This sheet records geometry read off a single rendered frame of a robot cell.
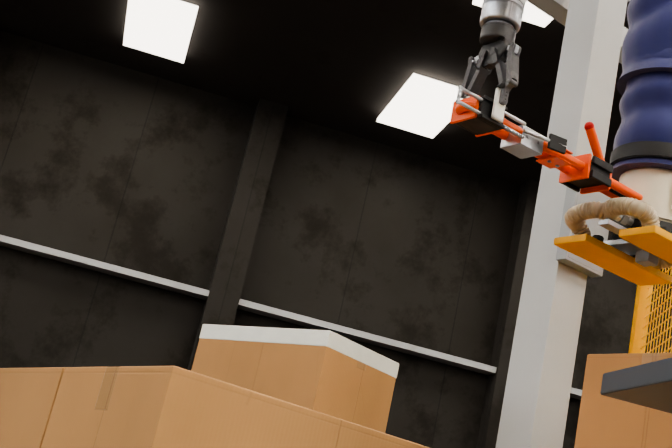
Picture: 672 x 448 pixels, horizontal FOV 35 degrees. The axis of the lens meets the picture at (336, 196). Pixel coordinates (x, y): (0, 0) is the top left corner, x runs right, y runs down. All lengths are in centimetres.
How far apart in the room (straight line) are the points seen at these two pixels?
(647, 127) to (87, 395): 148
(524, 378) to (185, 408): 233
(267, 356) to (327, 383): 26
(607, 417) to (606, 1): 205
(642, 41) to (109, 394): 162
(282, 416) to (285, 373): 190
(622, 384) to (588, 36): 244
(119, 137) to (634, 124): 869
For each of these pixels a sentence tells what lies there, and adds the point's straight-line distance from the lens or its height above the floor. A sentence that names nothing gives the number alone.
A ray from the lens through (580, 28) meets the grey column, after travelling 426.
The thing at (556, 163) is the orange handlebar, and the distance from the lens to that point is 242.
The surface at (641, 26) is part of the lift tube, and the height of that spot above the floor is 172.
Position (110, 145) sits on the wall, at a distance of 1094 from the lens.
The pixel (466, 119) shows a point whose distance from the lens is 223.
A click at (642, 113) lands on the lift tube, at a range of 267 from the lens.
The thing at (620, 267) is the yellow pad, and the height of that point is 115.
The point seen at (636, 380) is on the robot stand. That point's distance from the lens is 189.
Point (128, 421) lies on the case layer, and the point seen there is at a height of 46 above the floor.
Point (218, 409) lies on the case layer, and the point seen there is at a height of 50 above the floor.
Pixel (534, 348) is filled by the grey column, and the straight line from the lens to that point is 378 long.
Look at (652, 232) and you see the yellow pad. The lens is 243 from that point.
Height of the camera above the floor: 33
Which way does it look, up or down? 18 degrees up
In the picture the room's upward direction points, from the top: 13 degrees clockwise
